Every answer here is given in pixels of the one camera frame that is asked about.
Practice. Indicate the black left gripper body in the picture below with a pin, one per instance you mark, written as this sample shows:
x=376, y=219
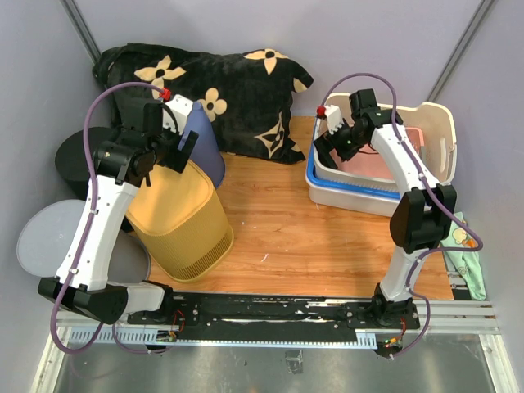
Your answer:
x=165, y=147

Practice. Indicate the aluminium frame rail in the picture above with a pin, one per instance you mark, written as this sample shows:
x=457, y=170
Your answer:
x=479, y=17
x=80, y=25

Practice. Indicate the black large bucket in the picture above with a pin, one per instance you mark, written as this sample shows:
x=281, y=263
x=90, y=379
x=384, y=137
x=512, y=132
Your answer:
x=70, y=160

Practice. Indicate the blue bucket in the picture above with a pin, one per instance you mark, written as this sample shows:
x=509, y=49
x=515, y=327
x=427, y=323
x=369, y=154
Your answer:
x=205, y=154

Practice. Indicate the black mounting rail plate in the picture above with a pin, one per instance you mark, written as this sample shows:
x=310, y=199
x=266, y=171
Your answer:
x=235, y=317

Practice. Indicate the yellow slatted basket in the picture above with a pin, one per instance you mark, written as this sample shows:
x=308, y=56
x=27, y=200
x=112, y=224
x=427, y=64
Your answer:
x=181, y=221

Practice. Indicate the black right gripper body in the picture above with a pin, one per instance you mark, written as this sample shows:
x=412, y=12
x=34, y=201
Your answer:
x=345, y=143

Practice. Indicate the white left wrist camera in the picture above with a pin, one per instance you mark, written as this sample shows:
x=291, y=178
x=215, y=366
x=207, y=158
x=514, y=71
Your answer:
x=181, y=107

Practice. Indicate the blue rimmed white tub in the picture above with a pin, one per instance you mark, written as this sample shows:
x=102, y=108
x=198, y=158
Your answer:
x=349, y=197

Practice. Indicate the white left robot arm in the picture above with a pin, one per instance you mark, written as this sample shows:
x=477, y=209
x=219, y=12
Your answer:
x=117, y=170

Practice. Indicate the black floral pillow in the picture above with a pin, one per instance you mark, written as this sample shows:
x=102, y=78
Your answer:
x=247, y=96

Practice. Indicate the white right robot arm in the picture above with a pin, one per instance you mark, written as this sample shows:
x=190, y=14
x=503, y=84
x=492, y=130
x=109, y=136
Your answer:
x=423, y=216

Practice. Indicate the green cloth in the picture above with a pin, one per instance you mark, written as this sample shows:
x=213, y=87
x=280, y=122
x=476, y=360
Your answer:
x=466, y=262

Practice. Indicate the pink small tray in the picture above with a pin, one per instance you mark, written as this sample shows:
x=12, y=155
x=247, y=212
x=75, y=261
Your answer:
x=368, y=163

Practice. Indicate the right aluminium frame rail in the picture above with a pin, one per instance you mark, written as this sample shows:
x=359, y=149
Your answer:
x=479, y=17

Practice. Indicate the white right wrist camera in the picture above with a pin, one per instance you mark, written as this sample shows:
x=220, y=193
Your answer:
x=331, y=119

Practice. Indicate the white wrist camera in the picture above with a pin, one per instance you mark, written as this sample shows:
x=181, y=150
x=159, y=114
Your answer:
x=181, y=107
x=331, y=119

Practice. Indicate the grey bucket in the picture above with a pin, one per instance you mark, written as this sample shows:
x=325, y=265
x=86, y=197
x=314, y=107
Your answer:
x=44, y=241

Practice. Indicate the beige perforated basket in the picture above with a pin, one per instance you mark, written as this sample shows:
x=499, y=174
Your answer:
x=439, y=153

